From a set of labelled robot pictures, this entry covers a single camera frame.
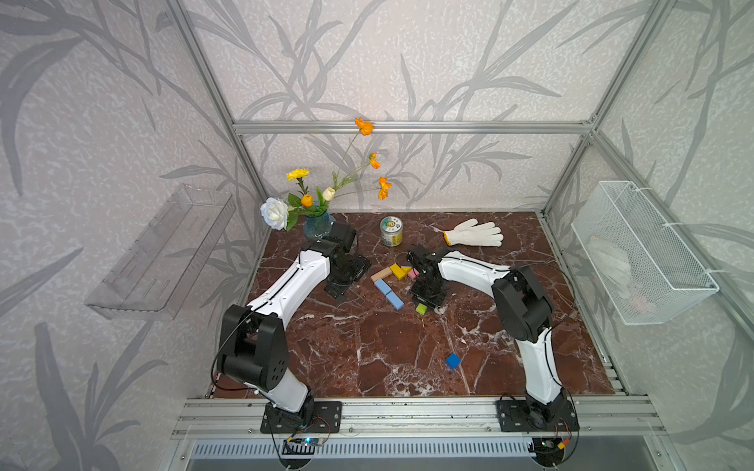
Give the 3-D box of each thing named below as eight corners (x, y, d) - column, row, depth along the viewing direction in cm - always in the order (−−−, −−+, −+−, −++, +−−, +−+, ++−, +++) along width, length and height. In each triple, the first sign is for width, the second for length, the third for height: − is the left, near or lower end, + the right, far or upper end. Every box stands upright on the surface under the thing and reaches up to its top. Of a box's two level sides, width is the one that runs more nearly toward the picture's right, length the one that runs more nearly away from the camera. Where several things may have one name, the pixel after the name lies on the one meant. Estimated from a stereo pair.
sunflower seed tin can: (380, 246, 112) (379, 231, 105) (381, 232, 117) (380, 216, 110) (402, 246, 112) (403, 231, 105) (402, 232, 117) (402, 216, 110)
